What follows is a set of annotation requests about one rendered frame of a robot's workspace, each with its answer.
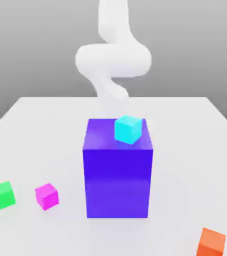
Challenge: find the small cyan cube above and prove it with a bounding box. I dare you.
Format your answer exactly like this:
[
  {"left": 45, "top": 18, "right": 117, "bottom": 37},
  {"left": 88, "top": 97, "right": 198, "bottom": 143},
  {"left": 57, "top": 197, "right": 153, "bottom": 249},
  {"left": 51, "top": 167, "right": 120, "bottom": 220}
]
[{"left": 114, "top": 114, "right": 143, "bottom": 146}]

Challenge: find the small magenta cube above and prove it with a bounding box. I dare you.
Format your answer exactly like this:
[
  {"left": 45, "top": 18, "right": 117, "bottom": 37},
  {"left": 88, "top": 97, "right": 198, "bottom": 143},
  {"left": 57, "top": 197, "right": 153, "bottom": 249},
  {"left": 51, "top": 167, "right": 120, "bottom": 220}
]
[{"left": 34, "top": 182, "right": 60, "bottom": 211}]

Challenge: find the small green cube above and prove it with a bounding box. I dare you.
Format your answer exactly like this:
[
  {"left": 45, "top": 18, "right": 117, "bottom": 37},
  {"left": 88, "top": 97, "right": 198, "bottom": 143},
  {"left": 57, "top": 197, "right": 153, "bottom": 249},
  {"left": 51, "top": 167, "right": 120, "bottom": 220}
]
[{"left": 0, "top": 180, "right": 17, "bottom": 211}]

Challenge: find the small orange cube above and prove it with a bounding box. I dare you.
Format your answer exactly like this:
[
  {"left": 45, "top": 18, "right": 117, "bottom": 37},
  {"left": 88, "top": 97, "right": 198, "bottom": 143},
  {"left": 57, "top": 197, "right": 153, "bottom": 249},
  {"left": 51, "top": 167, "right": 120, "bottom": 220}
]
[{"left": 195, "top": 227, "right": 227, "bottom": 256}]

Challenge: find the large purple box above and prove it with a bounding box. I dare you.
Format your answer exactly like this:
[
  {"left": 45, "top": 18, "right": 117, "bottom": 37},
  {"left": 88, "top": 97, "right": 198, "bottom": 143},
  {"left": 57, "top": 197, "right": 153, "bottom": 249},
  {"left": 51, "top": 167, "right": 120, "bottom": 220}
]
[{"left": 82, "top": 118, "right": 154, "bottom": 219}]

